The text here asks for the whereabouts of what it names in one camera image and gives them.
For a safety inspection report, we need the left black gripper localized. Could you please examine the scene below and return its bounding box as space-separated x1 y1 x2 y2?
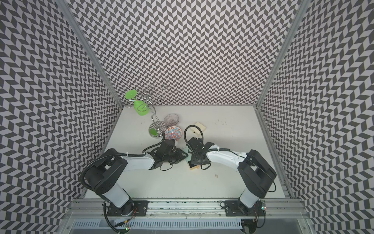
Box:
164 148 189 165

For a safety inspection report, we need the cream jewelry box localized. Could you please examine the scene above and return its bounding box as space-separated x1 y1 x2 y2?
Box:
194 122 206 132

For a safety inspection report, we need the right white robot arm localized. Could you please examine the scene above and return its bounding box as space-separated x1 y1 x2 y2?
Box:
187 137 277 208

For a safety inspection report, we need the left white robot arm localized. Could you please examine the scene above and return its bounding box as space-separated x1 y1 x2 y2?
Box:
79 139 189 209

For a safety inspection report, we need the floral patterned ceramic bowl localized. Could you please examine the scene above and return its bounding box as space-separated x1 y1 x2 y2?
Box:
165 126 183 141

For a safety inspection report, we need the clear ribbed glass bowl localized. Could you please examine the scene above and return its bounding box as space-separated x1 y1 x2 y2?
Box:
164 114 180 127

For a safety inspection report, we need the green leaf lower ornament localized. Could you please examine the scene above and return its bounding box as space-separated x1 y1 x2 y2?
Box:
134 100 149 116

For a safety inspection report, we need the green leaf ornament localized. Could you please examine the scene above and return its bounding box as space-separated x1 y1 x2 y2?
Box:
125 89 137 100
134 100 149 116

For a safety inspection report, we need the green leaf upper ornament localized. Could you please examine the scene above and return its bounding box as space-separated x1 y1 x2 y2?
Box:
125 89 137 100

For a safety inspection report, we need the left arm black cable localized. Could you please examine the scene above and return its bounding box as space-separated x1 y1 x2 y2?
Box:
141 135 166 156

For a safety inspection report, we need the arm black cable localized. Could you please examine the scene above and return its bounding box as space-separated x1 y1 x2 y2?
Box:
141 135 166 156
183 125 205 147

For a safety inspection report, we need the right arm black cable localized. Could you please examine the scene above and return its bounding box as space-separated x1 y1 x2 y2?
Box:
183 125 205 147

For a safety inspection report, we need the silver wire jewelry stand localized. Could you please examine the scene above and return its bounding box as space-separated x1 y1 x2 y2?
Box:
142 85 166 138

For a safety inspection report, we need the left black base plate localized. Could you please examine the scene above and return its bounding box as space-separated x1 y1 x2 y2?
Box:
107 200 149 217

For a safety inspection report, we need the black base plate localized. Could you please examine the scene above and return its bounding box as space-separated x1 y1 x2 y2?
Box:
221 200 266 217
107 200 149 217

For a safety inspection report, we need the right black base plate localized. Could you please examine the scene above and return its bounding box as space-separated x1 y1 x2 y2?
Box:
221 200 266 217

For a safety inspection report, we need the aluminium front rail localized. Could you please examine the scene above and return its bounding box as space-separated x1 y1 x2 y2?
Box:
62 198 310 219

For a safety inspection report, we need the aluminium corner post left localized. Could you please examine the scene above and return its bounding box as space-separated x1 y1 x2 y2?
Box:
55 0 123 109

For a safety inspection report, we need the aluminium corner post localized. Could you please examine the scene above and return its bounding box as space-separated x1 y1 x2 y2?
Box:
255 0 311 109
55 0 123 109

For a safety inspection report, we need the aluminium corner post right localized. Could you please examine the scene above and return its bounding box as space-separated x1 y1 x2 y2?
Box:
255 0 311 109

